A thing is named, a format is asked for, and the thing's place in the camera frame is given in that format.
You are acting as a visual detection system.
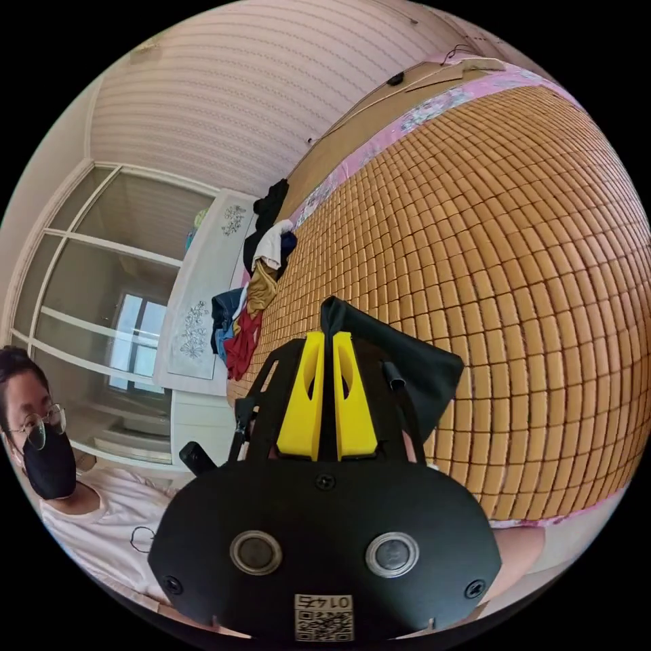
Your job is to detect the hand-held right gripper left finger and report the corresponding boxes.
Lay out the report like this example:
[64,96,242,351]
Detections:
[276,331,325,457]

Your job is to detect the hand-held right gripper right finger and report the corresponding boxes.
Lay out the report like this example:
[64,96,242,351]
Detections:
[333,331,379,460]

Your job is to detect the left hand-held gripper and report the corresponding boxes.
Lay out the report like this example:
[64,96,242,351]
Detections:
[227,396,261,462]

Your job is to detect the black short sleeve shirt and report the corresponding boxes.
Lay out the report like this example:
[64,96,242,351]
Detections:
[320,295,465,444]

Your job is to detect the pile of clothes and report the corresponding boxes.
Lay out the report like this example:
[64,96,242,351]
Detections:
[210,178,300,382]

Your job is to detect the white cupboard with floral print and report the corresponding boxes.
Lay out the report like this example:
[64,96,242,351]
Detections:
[152,186,261,397]

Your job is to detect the person's body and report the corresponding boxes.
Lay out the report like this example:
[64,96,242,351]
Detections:
[0,345,548,627]

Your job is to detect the bed with woven mat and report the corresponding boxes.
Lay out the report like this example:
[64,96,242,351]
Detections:
[227,54,651,532]

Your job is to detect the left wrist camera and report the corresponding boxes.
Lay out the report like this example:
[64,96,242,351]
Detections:
[178,441,218,477]

